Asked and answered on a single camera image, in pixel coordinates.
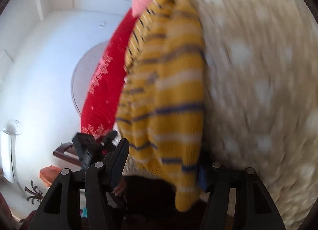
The white bed headboard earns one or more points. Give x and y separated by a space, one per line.
78 83

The dark wooden furniture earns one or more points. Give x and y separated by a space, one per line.
67 154

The red embroidered pillow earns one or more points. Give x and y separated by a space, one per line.
106 83

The black ornate iron stand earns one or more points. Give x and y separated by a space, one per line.
33 192

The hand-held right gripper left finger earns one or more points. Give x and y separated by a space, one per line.
116 165

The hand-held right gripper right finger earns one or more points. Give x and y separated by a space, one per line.
202 178

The yellow striped knit sweater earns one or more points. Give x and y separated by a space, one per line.
169 96

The white air conditioner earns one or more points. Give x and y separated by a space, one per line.
8 150

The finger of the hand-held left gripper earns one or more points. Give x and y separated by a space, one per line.
109 138

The beige dotted bedspread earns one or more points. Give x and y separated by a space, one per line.
260 83

